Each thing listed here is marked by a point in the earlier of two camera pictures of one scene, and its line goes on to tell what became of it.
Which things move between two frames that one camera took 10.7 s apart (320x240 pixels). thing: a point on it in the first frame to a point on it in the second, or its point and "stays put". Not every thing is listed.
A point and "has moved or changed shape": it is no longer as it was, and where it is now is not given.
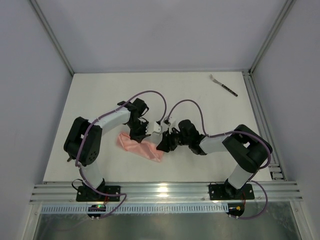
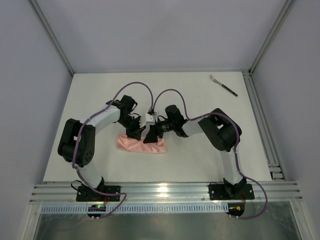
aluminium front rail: [166, 193] stays put
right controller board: [235, 209] stays put
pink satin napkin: [145, 149] has moved or changed shape
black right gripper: [170, 140] to [153, 131]
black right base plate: [226, 191] stays put
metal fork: [223, 86] stays put
